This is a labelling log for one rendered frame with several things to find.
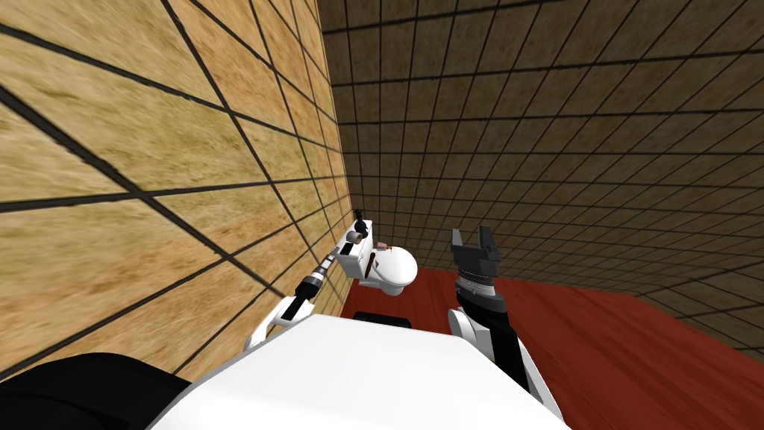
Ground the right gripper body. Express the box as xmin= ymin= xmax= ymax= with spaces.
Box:
xmin=450 ymin=242 xmax=503 ymax=279

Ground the white toilet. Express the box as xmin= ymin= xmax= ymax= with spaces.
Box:
xmin=332 ymin=219 xmax=419 ymax=297

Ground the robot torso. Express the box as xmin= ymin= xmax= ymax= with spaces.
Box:
xmin=145 ymin=310 xmax=572 ymax=430

